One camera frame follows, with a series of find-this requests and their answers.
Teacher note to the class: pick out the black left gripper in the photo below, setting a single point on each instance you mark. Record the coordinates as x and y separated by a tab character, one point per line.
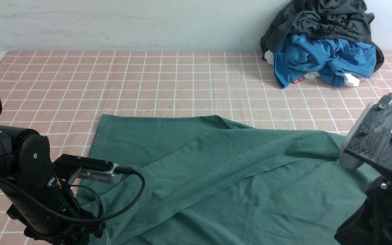
41	225

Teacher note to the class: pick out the green long-sleeve top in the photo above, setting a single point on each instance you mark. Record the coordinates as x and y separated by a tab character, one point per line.
212	181

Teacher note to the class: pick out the blue crumpled garment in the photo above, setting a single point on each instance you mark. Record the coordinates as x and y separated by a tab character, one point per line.
331	58

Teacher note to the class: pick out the pink grid-pattern table cloth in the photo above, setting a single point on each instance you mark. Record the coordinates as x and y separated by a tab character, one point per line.
63	94

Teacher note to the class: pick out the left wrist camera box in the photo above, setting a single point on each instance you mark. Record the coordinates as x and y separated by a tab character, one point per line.
87	168

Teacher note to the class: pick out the dark grey crumpled garment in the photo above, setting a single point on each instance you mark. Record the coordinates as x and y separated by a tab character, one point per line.
322	19

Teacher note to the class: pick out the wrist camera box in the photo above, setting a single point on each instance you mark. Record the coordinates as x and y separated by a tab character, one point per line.
369	136
87	168

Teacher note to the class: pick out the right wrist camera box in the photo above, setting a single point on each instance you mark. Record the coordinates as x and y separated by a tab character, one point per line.
369	136

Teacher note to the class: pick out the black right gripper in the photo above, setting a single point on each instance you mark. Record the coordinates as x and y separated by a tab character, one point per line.
371	224

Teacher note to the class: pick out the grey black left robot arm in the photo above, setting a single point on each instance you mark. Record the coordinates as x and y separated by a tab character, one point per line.
40	190

